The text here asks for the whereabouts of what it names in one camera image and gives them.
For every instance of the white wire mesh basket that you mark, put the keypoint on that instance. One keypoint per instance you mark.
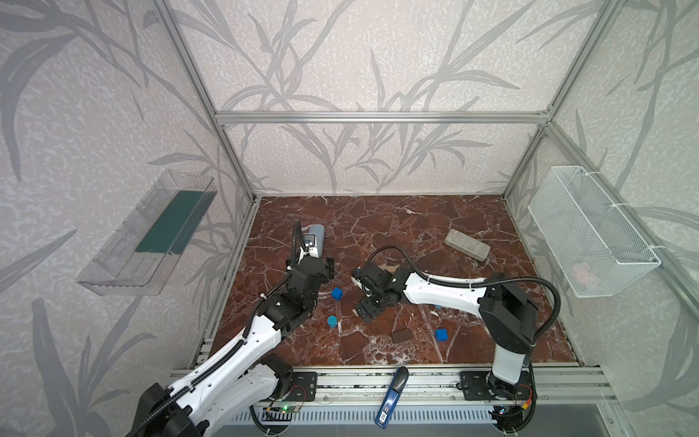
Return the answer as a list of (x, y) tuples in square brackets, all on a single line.
[(581, 223)]

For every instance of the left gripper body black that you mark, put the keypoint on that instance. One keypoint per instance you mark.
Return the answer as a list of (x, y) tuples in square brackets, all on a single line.
[(315, 264)]

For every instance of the grey-blue glasses case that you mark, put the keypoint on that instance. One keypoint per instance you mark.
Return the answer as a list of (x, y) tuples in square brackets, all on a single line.
[(320, 230)]

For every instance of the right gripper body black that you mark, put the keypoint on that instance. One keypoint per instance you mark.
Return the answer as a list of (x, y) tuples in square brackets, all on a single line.
[(366, 289)]

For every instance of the teal cylinder block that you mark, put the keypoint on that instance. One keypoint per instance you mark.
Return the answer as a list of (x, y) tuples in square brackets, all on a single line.
[(332, 321)]

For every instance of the pink object in basket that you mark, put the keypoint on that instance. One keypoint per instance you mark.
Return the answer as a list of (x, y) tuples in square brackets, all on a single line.
[(583, 274)]

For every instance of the blue cube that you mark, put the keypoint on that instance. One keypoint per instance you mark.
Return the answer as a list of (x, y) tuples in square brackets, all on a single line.
[(441, 335), (337, 294)]

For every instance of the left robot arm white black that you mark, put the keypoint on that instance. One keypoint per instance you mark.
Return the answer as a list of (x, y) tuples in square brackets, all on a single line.
[(244, 371)]

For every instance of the dark brown wood block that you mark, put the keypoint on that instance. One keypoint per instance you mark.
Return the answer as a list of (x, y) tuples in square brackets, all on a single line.
[(401, 336)]

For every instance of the grey rectangular sponge block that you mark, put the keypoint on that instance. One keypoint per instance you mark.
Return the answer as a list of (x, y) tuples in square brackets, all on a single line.
[(467, 245)]

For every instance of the blue cube right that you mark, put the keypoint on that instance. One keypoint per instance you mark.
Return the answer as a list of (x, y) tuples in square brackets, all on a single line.
[(441, 335)]

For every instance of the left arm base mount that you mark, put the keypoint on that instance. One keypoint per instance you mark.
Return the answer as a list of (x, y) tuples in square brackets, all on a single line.
[(299, 386)]

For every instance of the blue black handheld scanner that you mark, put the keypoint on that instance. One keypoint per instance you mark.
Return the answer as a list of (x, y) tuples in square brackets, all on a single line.
[(392, 397)]

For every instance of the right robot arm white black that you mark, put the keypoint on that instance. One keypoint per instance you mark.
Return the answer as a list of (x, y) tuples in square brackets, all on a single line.
[(508, 313)]

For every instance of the clear plastic wall bin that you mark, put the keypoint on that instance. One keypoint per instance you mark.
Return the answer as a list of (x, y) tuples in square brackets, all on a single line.
[(144, 251)]

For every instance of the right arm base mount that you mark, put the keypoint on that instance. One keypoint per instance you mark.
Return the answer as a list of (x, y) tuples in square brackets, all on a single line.
[(483, 386)]

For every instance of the blue cube left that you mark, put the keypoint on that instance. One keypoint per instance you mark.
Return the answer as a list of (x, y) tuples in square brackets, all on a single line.
[(337, 294)]

